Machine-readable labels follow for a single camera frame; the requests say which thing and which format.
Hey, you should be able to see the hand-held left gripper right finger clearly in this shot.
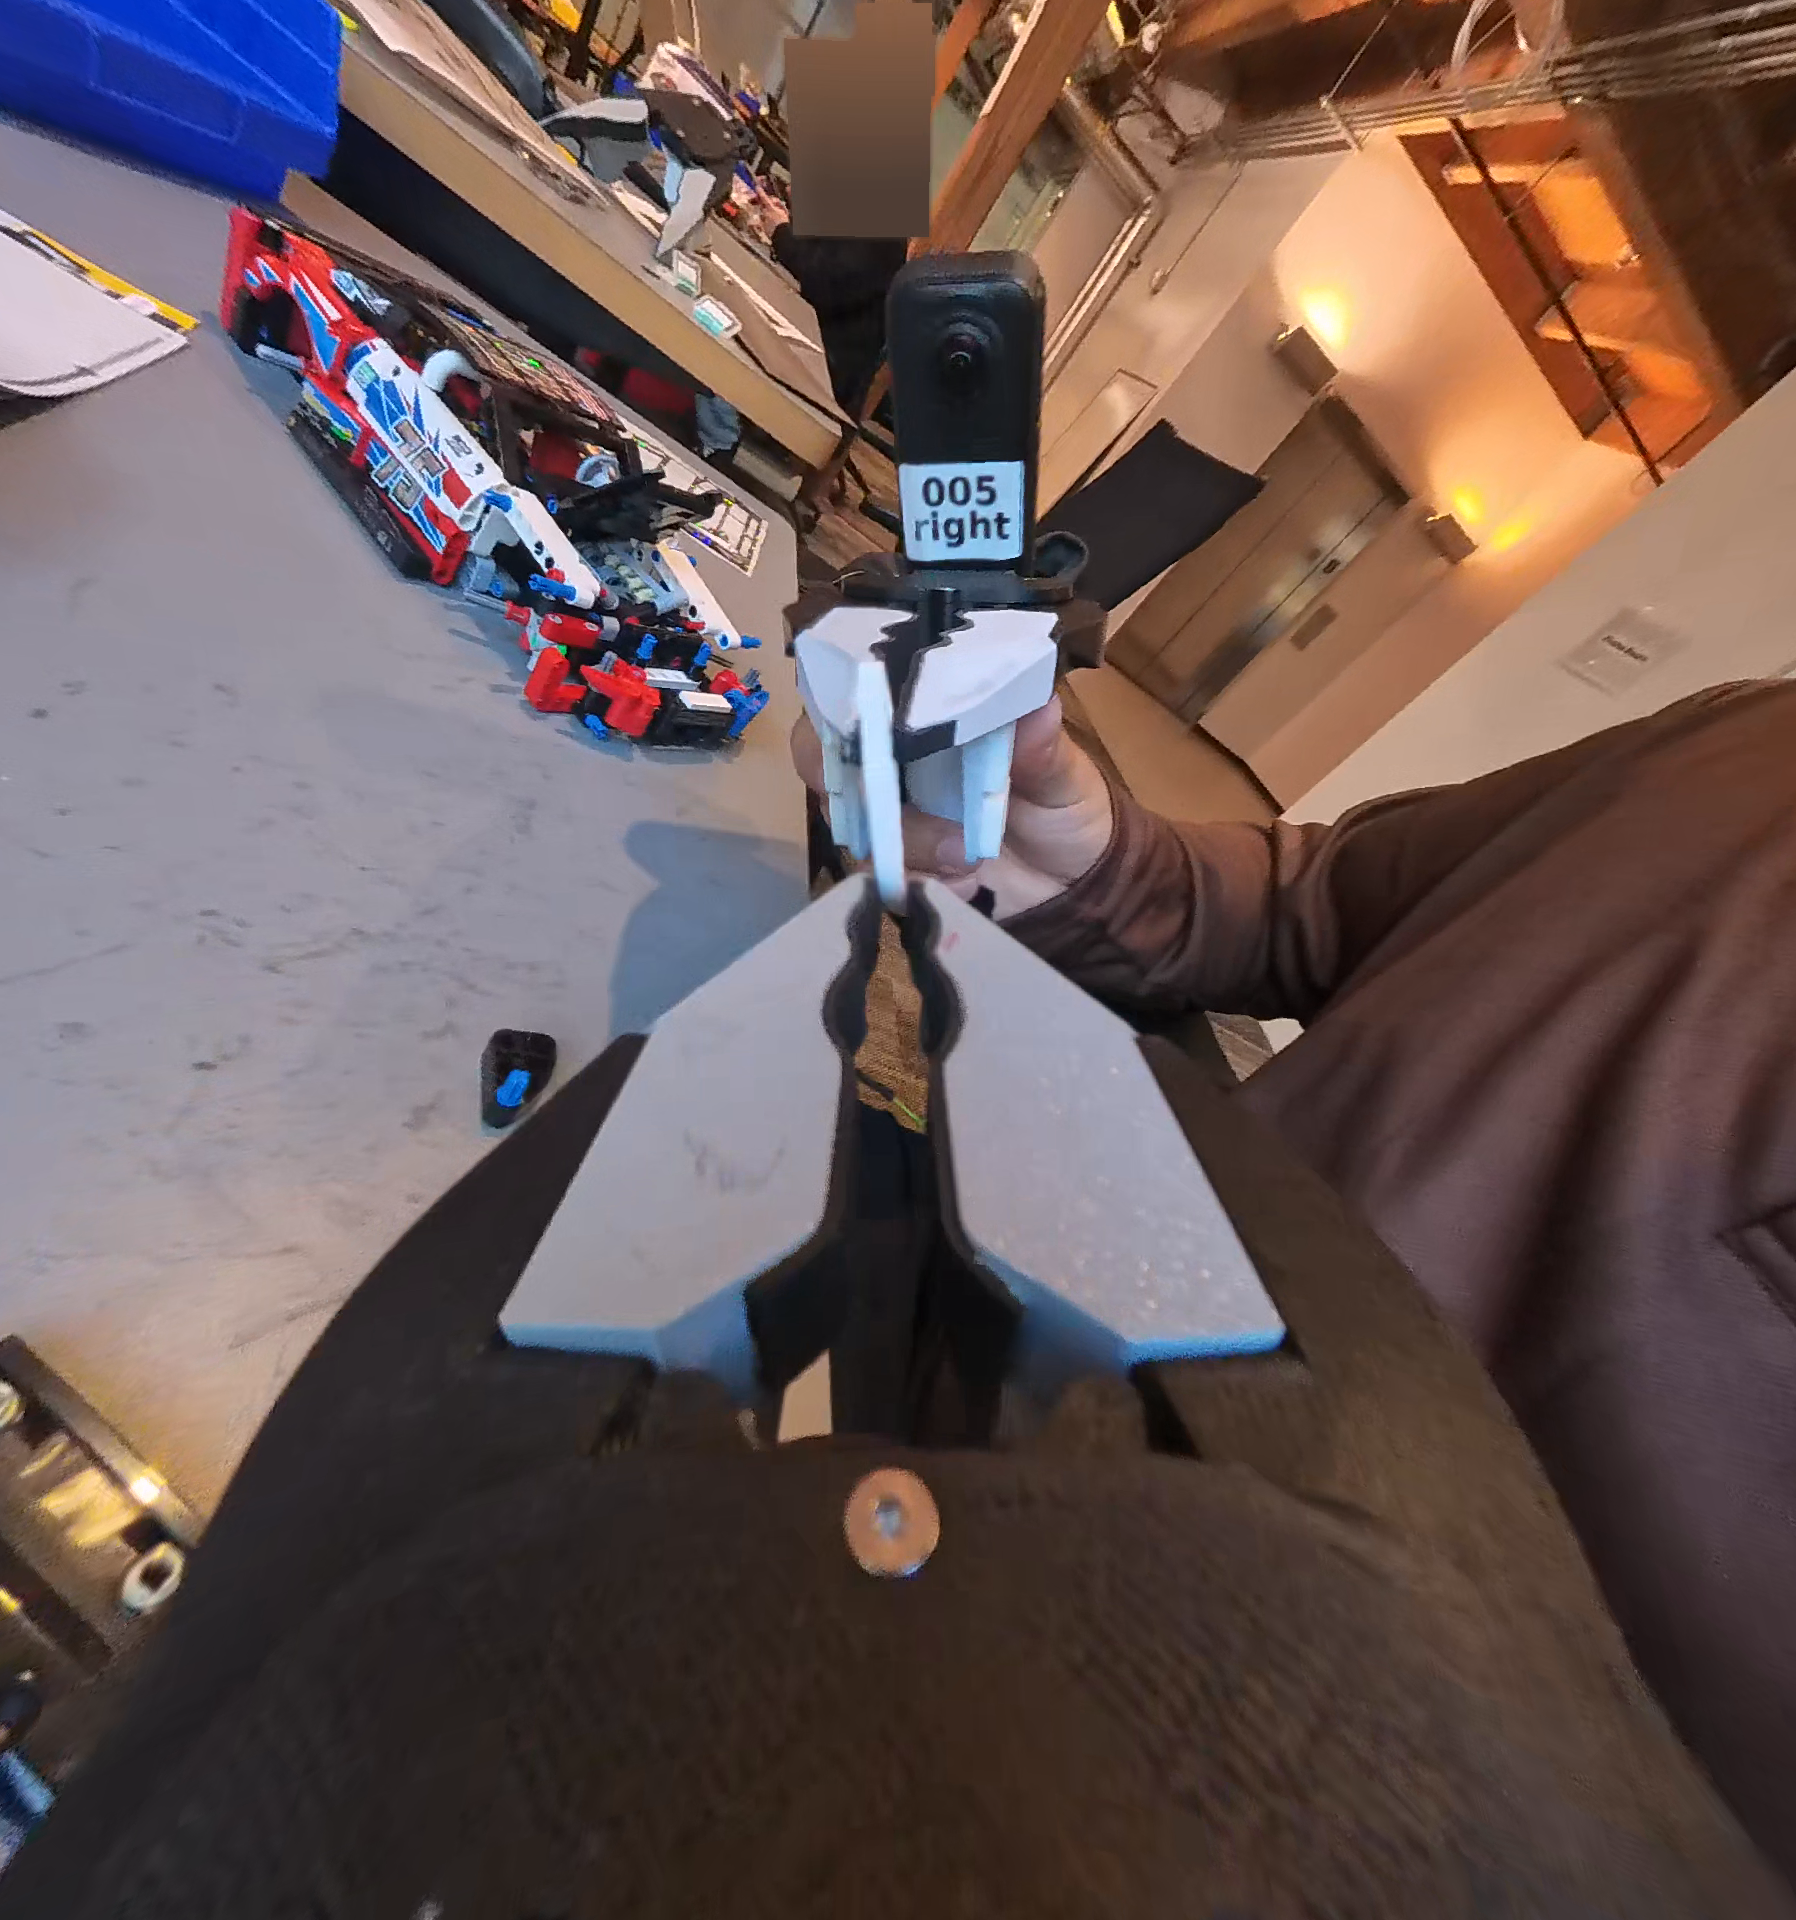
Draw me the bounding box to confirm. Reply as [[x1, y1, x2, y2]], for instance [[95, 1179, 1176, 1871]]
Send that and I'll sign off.
[[910, 881, 1291, 1394]]

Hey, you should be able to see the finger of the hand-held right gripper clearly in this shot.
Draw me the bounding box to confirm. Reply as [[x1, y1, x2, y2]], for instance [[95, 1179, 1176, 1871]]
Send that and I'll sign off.
[[790, 601, 918, 739], [897, 607, 1061, 739]]

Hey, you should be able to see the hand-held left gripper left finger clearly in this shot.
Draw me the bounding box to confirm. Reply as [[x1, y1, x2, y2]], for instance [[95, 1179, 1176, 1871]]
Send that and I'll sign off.
[[496, 872, 885, 1409]]

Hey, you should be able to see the white curved frame brick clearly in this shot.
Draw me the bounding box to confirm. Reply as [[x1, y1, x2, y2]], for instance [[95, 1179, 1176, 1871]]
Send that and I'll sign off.
[[852, 643, 915, 916]]

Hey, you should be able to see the black brick plate assembly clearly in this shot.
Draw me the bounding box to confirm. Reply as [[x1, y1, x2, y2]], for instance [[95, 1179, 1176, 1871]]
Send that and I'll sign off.
[[0, 1334, 208, 1698]]

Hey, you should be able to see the person's right forearm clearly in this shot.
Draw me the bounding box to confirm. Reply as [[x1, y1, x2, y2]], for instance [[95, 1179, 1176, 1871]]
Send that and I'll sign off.
[[1006, 674, 1796, 1051]]

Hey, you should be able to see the grey desk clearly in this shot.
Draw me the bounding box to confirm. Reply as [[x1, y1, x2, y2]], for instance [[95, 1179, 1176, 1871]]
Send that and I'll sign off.
[[0, 88, 811, 1920]]

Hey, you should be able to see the person's right hand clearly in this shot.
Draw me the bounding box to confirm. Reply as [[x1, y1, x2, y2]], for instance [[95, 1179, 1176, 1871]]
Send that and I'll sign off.
[[791, 696, 1115, 920]]

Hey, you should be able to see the printed sticker sheet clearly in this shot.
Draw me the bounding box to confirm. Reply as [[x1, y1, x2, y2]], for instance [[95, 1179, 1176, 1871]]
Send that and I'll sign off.
[[659, 478, 772, 575]]

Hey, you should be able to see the black office chair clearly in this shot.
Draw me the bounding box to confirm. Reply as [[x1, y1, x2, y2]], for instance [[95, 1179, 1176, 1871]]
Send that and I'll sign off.
[[1039, 419, 1267, 605]]

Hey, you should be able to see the brown double door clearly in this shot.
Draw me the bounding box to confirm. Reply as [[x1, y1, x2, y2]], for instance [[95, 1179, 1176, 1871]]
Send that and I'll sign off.
[[1108, 397, 1417, 729]]

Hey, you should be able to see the white black device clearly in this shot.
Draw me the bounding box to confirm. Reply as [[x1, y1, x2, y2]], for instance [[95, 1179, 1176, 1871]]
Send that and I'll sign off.
[[545, 86, 753, 260]]

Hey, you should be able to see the red white toy car model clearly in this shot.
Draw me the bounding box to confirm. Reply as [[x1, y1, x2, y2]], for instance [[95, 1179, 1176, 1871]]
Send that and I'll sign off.
[[223, 207, 770, 752]]

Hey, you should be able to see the wooden work table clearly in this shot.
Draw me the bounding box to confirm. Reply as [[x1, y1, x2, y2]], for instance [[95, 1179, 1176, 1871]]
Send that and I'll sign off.
[[335, 29, 853, 482]]

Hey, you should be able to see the person's brown shirt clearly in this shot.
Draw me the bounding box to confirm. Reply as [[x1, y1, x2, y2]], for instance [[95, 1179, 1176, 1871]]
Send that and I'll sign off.
[[1229, 838, 1796, 1920]]

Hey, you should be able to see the open instruction booklet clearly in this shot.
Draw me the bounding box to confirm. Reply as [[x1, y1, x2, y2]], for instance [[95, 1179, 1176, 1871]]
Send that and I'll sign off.
[[0, 176, 197, 401]]

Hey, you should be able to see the blue plastic bin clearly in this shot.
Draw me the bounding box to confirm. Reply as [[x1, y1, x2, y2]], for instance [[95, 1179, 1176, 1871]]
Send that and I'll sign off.
[[0, 0, 345, 198]]

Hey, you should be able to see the wooden support post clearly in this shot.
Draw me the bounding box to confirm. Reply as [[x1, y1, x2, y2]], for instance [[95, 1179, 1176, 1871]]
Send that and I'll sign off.
[[920, 0, 1111, 260]]

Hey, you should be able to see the white wall sign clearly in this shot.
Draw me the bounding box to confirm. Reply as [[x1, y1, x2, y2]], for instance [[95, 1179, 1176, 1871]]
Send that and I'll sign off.
[[1561, 607, 1688, 693]]

